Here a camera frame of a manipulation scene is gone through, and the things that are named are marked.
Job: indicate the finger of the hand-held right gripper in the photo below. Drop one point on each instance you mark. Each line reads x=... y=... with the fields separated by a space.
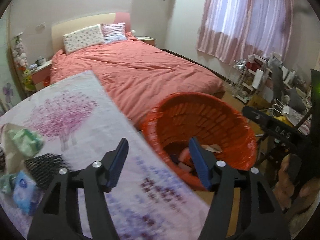
x=255 y=116

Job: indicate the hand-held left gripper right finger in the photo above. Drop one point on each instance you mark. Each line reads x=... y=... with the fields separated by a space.
x=201 y=165

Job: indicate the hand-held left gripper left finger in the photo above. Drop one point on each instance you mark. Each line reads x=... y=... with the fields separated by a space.
x=116 y=165

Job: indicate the brown paper wrapper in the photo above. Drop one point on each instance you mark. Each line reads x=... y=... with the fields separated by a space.
x=212 y=148

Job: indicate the red plastic laundry basket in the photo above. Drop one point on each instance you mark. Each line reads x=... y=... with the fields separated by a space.
x=200 y=120

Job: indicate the black hair brush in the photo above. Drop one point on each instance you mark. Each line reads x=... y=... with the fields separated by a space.
x=46 y=170

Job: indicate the green tissue packet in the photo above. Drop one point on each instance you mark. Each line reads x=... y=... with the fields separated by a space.
x=27 y=142

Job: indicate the blue white packet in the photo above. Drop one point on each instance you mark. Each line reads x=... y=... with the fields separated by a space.
x=25 y=195

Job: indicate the beige paper bag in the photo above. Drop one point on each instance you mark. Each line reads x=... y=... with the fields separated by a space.
x=11 y=150

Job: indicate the person's right hand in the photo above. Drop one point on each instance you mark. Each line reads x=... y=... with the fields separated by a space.
x=285 y=180

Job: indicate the cardboard box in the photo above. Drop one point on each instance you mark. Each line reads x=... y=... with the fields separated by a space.
x=260 y=102

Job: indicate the black chair back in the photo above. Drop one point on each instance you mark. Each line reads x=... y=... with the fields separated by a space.
x=278 y=85

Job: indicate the floral printed tablecloth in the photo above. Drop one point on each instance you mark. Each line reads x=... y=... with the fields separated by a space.
x=75 y=110

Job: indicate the bed with salmon duvet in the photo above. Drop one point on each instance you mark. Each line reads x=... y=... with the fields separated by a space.
x=140 y=75

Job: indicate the pink curtain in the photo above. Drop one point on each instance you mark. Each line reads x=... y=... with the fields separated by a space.
x=245 y=17

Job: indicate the pink nightstand with mug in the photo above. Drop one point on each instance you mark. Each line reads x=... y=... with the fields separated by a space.
x=41 y=73

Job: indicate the yellow plush toy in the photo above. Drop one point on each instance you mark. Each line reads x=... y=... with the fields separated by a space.
x=28 y=80

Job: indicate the white floral pillow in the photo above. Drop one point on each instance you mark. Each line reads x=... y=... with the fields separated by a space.
x=82 y=38

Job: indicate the pink striped pillow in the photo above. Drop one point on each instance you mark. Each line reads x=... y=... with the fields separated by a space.
x=113 y=32

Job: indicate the beige pink headboard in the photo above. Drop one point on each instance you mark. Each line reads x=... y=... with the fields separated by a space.
x=75 y=22

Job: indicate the hanging plush toy column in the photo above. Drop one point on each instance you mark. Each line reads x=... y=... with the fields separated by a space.
x=19 y=51

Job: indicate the white wall socket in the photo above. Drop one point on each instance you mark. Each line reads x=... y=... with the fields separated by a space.
x=40 y=25

